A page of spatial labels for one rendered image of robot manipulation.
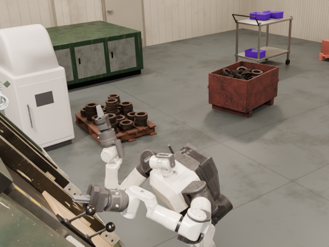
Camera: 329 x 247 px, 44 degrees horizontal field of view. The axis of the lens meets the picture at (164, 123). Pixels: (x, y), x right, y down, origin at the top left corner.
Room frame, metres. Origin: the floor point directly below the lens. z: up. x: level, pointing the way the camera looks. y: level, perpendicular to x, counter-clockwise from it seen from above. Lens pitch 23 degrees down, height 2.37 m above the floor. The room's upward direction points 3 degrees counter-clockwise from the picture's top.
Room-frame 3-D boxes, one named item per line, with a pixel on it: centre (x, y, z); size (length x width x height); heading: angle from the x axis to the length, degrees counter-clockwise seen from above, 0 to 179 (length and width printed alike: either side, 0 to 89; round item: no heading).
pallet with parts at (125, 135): (5.42, 0.74, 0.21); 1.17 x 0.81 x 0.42; 33
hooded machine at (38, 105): (5.09, 1.70, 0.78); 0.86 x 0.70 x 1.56; 31
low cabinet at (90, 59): (8.37, 1.80, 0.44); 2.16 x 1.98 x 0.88; 122
